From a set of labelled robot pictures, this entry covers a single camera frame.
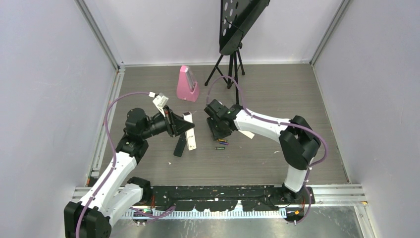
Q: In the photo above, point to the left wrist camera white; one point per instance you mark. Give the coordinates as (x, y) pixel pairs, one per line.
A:
(160, 101)

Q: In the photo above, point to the pink metronome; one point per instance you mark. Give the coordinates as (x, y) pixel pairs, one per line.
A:
(187, 87)

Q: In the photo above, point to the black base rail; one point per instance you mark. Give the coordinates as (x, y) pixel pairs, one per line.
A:
(218, 198)

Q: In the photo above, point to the white remote control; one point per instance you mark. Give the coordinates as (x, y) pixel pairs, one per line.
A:
(190, 134)

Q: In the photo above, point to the black music stand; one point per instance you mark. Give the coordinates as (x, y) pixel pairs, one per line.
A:
(236, 19)

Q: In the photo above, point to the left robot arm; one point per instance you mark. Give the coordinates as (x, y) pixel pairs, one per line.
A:
(95, 214)

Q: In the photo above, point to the black remote control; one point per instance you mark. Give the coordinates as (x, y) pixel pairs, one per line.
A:
(180, 146)

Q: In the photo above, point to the white battery cover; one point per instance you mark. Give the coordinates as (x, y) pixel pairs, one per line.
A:
(248, 134)

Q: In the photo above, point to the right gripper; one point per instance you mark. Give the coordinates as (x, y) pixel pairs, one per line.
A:
(216, 135)

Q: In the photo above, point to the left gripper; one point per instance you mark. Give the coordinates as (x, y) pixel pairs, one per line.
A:
(175, 125)

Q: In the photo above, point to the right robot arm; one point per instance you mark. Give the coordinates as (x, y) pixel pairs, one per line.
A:
(299, 143)

